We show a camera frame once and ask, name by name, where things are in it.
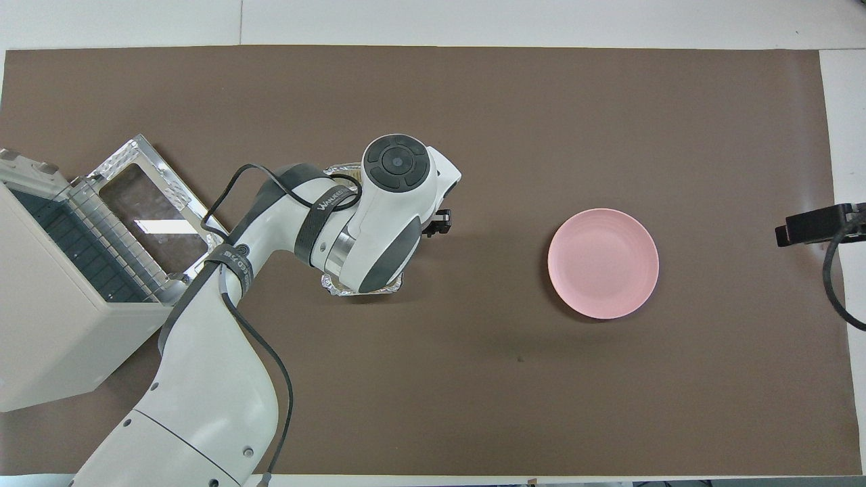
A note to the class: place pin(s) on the glass toaster oven door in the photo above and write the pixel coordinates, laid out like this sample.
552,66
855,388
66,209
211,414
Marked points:
172,186

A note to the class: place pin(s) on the silver foil baking tray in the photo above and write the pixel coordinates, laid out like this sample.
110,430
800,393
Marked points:
335,287

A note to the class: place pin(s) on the brown table mat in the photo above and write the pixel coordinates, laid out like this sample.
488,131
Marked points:
473,135

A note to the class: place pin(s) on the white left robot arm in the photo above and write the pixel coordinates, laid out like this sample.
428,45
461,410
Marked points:
210,392

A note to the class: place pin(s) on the cream toaster oven body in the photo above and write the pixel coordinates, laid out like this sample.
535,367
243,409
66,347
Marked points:
40,325

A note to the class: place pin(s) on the pink round plate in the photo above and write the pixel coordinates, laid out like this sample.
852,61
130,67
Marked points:
602,264

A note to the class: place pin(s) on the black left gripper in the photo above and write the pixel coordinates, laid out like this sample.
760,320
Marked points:
438,223

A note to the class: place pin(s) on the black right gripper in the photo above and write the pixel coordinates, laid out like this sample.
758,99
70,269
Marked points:
825,224

